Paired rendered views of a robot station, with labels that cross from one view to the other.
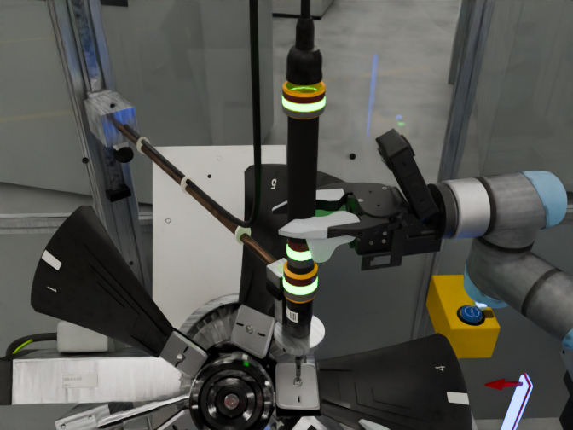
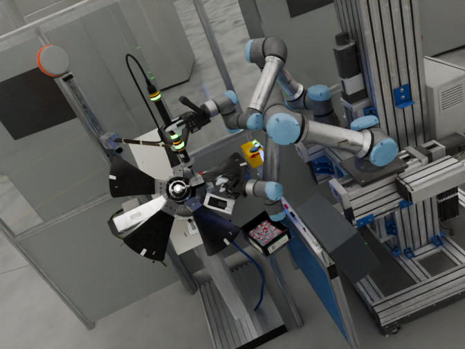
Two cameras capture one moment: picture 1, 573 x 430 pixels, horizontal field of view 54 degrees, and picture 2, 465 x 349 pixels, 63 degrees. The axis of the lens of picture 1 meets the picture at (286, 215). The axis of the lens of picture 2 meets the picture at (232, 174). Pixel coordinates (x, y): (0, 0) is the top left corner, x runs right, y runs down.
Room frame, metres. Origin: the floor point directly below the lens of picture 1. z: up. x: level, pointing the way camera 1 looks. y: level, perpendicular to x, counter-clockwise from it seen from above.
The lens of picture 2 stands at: (-1.10, -0.12, 2.10)
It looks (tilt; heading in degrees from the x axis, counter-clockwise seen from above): 30 degrees down; 358
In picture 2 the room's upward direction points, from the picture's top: 23 degrees counter-clockwise
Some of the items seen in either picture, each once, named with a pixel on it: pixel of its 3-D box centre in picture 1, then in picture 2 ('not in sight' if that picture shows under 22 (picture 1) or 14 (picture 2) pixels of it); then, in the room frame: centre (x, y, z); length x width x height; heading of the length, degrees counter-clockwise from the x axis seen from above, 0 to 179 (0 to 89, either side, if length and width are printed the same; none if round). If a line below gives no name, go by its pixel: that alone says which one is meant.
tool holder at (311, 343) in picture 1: (294, 306); (182, 154); (0.54, -0.01, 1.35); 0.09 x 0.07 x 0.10; 37
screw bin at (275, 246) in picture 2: not in sight; (265, 233); (0.37, -0.22, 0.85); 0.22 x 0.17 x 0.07; 16
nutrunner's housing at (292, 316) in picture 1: (301, 216); (169, 126); (0.54, -0.02, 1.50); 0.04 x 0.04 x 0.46
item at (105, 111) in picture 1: (110, 118); (109, 140); (1.04, 0.36, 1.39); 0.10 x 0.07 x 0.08; 37
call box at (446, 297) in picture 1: (460, 316); (254, 154); (0.84, -0.37, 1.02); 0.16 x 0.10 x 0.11; 2
